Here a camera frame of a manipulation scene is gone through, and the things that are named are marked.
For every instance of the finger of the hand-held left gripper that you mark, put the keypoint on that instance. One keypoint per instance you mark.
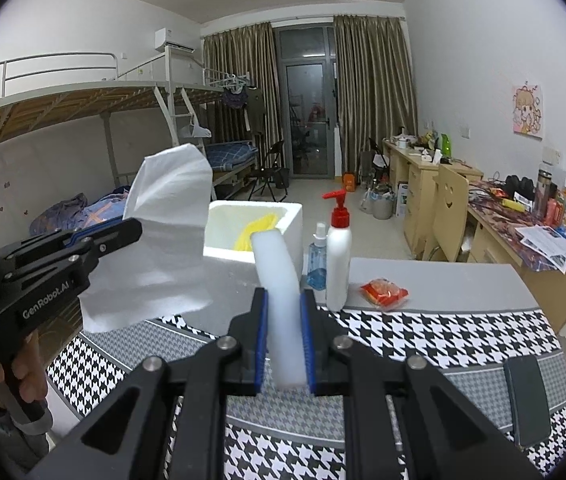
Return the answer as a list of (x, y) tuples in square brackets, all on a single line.
[(118, 240), (88, 233)]

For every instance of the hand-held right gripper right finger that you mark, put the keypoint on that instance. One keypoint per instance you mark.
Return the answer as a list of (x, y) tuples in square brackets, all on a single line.
[(308, 340)]

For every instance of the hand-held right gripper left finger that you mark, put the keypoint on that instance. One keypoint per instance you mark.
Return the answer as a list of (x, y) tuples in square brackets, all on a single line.
[(262, 340)]

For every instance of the white foam strip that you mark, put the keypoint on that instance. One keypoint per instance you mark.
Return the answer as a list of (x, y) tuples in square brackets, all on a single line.
[(283, 320)]

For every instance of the white tissue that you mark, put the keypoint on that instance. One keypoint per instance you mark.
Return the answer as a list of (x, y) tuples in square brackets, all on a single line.
[(163, 240)]

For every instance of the yellow foam net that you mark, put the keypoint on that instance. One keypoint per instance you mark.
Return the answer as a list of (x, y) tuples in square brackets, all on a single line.
[(255, 232)]

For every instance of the white foam box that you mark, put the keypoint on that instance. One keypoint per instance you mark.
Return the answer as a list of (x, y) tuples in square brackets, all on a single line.
[(290, 230)]

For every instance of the person's left hand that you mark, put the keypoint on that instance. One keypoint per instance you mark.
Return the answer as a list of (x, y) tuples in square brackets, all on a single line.
[(30, 375)]

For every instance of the blue patterned quilt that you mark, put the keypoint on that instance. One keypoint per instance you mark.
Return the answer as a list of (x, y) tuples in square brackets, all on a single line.
[(63, 212)]

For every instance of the blue spray bottle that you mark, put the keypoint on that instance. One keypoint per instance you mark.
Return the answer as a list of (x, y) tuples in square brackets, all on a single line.
[(316, 270)]

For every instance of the white pump bottle red cap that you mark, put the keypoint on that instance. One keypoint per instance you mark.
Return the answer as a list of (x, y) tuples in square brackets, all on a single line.
[(338, 270)]

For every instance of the red snack packet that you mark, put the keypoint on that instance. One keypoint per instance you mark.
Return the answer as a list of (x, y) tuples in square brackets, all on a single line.
[(384, 292)]

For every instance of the houndstooth tablecloth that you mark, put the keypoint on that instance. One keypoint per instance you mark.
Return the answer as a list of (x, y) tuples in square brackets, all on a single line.
[(438, 335)]

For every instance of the white metal bunk bed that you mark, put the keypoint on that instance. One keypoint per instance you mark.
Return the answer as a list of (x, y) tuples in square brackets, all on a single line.
[(63, 105), (228, 152)]

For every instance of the white plastic bag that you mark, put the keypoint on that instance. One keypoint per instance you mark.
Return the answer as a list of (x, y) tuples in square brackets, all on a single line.
[(199, 127)]

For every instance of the orange bag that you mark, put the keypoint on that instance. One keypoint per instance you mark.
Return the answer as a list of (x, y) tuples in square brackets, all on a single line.
[(349, 181)]

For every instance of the white blue carton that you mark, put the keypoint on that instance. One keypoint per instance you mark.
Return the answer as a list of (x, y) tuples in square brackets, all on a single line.
[(403, 200)]

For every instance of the wooden desk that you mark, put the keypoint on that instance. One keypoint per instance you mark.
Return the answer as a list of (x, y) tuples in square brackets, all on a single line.
[(538, 290), (420, 195)]

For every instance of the dark hanging clothes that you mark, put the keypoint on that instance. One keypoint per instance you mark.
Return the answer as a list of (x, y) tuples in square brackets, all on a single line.
[(235, 97)]

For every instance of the wooden chair smiley cutout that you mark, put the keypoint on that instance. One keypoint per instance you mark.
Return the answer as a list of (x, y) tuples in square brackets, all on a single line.
[(448, 210)]

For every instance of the white air conditioner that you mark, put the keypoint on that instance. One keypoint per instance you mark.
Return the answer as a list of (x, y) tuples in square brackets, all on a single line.
[(175, 40)]

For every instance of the brown curtain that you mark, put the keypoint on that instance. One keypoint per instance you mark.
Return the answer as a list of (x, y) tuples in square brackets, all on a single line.
[(375, 95), (243, 60)]

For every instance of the pile of desk clutter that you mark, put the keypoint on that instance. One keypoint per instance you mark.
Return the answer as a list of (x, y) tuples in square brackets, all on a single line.
[(413, 142)]

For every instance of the black smartphone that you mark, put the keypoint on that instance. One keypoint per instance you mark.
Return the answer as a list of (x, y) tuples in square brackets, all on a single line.
[(525, 400)]

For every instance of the glass balcony door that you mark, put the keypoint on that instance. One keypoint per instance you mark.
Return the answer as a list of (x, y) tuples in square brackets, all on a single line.
[(308, 100)]

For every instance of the green plastic object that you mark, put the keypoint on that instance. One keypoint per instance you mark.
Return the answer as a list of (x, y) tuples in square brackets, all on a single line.
[(445, 145)]

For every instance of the yellow tube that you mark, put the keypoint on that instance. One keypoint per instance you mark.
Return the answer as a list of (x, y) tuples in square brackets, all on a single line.
[(513, 205)]

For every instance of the printed paper sheets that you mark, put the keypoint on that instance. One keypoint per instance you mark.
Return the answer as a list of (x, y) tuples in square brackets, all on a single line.
[(545, 247)]

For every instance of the black pouch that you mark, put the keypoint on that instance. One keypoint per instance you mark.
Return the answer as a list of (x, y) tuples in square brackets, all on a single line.
[(519, 187)]

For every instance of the dark thermos flask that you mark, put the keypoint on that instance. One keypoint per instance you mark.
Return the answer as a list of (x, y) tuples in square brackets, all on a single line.
[(543, 192)]

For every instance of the white wall box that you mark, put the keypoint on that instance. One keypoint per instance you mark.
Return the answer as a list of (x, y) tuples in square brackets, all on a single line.
[(550, 155)]

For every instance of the cartoon wall poster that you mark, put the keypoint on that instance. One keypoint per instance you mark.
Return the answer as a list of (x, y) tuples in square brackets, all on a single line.
[(528, 110)]

